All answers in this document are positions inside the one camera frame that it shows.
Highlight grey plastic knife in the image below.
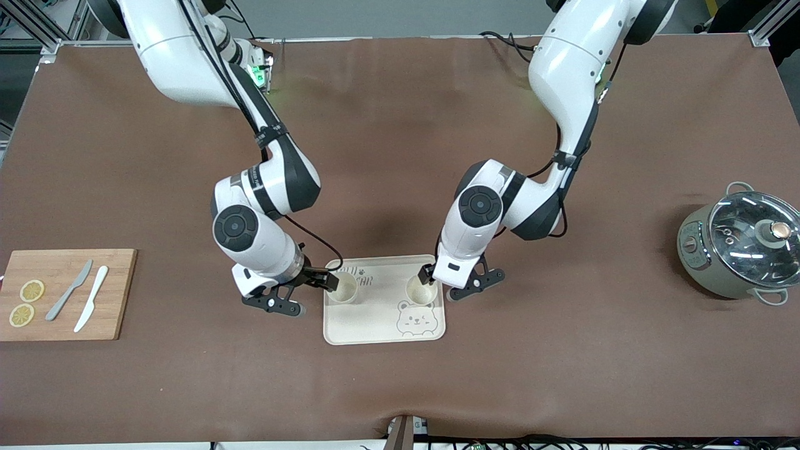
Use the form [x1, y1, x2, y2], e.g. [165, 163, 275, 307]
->
[45, 259, 94, 322]

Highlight cream bear print tray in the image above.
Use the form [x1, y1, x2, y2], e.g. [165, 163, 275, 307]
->
[322, 254, 447, 346]

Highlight bamboo cutting board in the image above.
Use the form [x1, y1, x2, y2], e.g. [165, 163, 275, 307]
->
[0, 249, 138, 342]

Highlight aluminium frame post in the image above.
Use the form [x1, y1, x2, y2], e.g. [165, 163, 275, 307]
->
[0, 0, 94, 57]
[750, 0, 800, 48]

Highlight white plastic knife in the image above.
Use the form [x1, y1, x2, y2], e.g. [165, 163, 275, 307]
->
[73, 265, 109, 333]

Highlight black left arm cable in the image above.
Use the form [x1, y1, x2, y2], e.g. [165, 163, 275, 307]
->
[500, 37, 629, 241]

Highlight white IKEA cup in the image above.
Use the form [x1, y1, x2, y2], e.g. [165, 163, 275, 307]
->
[406, 276, 439, 307]
[326, 271, 359, 305]

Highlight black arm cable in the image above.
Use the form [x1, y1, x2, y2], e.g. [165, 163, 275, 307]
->
[500, 37, 629, 241]
[178, 0, 344, 276]

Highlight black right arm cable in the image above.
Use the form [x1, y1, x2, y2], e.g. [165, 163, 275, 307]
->
[178, 0, 344, 276]

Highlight glass pot lid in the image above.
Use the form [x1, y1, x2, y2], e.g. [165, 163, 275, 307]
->
[708, 191, 800, 288]

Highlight grey-green cooking pot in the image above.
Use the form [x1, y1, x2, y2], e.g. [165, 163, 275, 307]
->
[677, 181, 800, 307]

